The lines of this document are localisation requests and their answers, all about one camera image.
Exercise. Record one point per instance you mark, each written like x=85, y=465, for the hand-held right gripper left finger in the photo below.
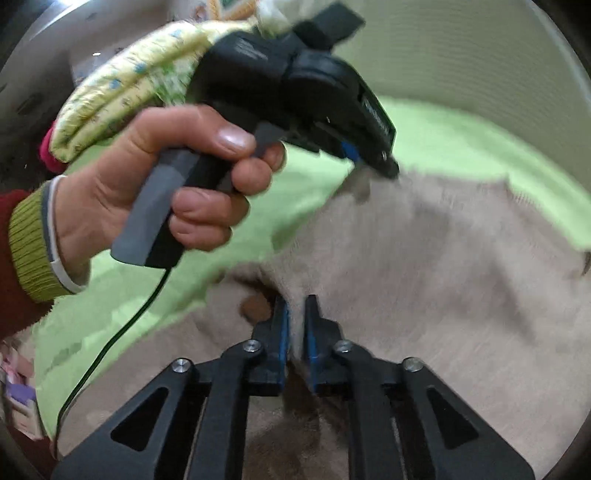
x=284, y=334

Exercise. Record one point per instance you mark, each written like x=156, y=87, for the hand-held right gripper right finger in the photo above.
x=308, y=344

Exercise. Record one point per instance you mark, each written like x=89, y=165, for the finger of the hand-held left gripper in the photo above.
x=379, y=164

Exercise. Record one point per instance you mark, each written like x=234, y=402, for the beige knit garment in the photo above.
x=438, y=277

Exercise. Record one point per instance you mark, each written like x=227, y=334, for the person's left forearm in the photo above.
x=23, y=258

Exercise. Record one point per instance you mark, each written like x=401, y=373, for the person's left hand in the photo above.
x=124, y=184

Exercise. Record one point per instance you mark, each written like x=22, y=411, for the white draped cloth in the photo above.
x=461, y=55

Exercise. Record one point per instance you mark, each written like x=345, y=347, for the light green bed sheet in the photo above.
x=138, y=318

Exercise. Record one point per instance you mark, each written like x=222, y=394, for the pink cloth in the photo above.
x=48, y=150

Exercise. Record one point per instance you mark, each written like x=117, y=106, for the pastel printed bedding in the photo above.
x=16, y=392

